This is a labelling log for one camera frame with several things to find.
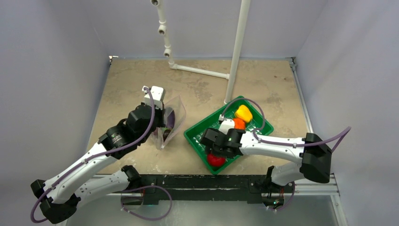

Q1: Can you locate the purple toy eggplant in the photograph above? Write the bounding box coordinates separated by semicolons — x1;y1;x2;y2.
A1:
165;107;176;130

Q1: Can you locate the clear zip top bag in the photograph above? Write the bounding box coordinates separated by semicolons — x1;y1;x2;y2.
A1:
151;96;186;150

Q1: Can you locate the red toy tomato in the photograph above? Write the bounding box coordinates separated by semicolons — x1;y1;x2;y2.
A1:
207;153;226;167

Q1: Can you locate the yellow toy bell pepper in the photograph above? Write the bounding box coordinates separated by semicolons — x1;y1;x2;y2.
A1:
234;105;253;123

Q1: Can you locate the dark red toy apple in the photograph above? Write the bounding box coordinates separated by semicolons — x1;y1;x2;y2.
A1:
162;129;171;141

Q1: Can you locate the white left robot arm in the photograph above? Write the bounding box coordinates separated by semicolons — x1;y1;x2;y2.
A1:
31;103;165;224

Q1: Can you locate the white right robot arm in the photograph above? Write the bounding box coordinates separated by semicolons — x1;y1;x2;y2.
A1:
200;128;332;192

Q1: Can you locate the green plastic tray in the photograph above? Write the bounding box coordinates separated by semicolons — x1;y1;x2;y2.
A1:
184;96;274;175

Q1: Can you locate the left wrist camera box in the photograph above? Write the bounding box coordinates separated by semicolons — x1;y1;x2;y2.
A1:
142;86;165;110

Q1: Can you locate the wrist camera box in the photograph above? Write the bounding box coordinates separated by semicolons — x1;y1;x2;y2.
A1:
142;86;165;110
218;115;235;134

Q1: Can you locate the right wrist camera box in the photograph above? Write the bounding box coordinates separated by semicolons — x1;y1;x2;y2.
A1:
218;115;235;134

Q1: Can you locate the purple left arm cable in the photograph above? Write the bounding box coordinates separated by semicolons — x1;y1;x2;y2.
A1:
30;87;156;224

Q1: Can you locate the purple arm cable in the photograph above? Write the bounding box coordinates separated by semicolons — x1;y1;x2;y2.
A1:
30;87;156;224
220;97;352;153

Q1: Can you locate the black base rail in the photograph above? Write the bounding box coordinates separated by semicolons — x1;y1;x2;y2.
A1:
126;174;295;205

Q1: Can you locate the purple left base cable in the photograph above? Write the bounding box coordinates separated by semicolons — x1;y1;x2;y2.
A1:
120;185;174;222

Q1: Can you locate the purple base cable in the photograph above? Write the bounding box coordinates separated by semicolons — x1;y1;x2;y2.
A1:
265;184;299;213
120;185;174;222

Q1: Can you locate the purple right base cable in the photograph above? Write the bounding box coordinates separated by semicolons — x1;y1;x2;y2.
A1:
265;184;299;213

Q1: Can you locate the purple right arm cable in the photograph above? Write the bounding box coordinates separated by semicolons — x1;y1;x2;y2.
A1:
220;97;352;153

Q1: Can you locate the white PVC pipe frame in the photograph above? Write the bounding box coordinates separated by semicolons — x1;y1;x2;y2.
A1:
150;0;251;103

